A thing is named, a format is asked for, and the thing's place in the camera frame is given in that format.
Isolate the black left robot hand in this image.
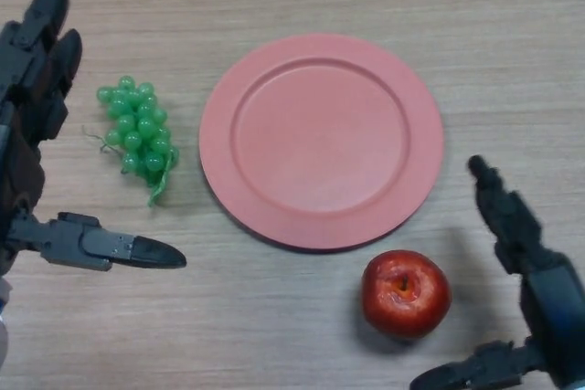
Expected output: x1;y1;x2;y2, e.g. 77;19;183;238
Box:
0;0;187;279

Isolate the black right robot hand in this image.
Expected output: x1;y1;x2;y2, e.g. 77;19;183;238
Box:
409;155;585;390

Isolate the red apple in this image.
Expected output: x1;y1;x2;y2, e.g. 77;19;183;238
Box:
361;249;453;341

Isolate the pink round plate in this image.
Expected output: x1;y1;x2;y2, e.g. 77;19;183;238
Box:
198;33;445;254

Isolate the green grape bunch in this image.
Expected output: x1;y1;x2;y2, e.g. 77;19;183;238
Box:
80;75;180;207

